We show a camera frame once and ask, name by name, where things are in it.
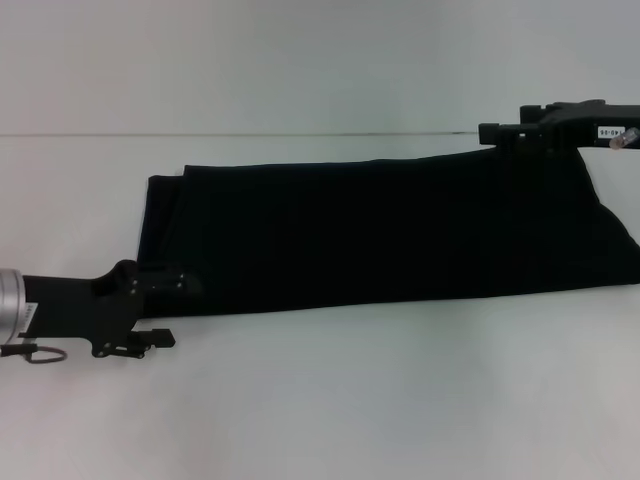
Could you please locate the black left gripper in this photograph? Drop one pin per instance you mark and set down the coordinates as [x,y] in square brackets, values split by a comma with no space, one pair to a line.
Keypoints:
[75,305]

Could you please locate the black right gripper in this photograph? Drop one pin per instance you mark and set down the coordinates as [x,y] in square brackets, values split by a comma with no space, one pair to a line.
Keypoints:
[580,125]

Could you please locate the black shirt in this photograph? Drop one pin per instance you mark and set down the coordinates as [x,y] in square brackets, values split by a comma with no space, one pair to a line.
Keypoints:
[375,235]

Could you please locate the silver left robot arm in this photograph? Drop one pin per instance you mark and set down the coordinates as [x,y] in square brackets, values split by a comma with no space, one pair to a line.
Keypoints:
[11,302]

